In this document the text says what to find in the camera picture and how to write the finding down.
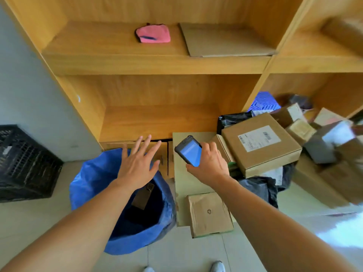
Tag person's right hand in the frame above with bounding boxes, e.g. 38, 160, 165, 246
186, 141, 231, 187

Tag person's left hand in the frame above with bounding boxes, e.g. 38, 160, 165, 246
116, 135, 162, 193

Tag black handheld scanner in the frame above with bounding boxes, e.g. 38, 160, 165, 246
174, 135, 202, 168

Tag person's left forearm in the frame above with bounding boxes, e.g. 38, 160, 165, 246
0, 178, 142, 272

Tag person's right forearm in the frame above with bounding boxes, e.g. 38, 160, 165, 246
214, 176, 358, 272

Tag long pale flat cardboard box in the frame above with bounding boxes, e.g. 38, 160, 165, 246
172, 132, 237, 227

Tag small brown parcel box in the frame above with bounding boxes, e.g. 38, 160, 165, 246
131, 182, 155, 210

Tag large blue woven bag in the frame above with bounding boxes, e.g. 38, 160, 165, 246
69, 148, 177, 255

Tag crumpled brown cardboard box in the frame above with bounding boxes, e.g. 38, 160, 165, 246
187, 192, 234, 239

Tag wooden shelf unit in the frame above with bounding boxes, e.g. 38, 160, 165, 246
1, 0, 363, 152

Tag black plastic mailer bag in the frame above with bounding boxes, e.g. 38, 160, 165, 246
217, 111, 253, 135

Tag cardboard box with white label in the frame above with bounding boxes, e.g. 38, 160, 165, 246
221, 112, 303, 179

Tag dark grey plastic mailer bag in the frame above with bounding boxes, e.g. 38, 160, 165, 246
237, 164, 296, 209

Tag blue ribbed mailer bag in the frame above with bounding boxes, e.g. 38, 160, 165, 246
247, 91, 282, 113

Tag black plastic crate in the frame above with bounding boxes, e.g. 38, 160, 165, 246
0, 124, 64, 203

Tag pink fabric pouch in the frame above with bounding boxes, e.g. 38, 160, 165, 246
135, 23, 171, 44

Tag small pale cardboard box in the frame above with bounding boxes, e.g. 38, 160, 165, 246
285, 119, 317, 147

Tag flat brown cardboard sheet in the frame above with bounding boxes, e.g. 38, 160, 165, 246
179, 22, 277, 58

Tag grey cardboard box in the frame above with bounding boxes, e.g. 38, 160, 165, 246
303, 120, 356, 165

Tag large brown cardboard box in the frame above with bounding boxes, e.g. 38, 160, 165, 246
292, 137, 363, 209

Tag pale pinkish cardboard box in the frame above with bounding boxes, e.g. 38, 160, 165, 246
313, 107, 353, 128

